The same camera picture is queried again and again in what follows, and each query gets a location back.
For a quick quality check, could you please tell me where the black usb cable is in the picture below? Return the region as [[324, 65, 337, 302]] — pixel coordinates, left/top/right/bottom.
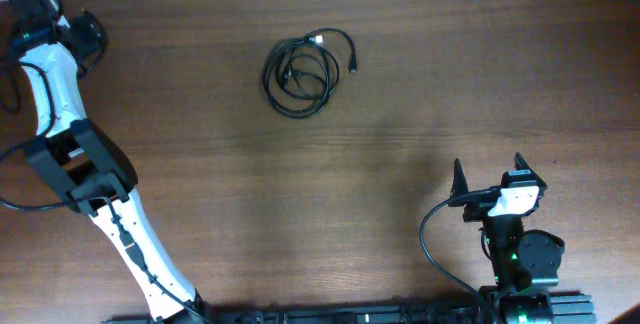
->
[[74, 7, 109, 79], [262, 34, 341, 120], [262, 27, 359, 120]]

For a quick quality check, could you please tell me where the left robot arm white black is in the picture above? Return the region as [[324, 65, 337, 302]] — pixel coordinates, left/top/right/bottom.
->
[[8, 0, 210, 323]]

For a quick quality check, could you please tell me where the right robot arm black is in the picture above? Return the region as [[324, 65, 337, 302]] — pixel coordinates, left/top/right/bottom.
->
[[447, 153, 565, 323]]

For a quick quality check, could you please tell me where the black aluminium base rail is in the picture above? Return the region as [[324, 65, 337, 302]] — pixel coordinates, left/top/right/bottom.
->
[[101, 291, 597, 324]]

